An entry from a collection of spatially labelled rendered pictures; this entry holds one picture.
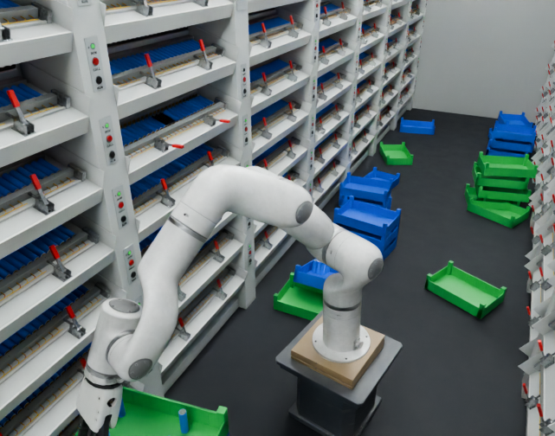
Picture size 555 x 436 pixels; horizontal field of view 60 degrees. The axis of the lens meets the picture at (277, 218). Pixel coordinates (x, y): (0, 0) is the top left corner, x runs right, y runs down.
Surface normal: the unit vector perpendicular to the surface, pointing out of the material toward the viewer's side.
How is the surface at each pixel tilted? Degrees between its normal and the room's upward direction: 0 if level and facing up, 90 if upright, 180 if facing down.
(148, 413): 0
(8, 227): 19
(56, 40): 109
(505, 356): 0
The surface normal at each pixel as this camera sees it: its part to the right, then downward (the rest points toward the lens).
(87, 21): 0.90, 0.21
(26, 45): 0.85, 0.48
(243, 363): 0.00, -0.87
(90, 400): -0.65, -0.04
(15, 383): 0.29, -0.76
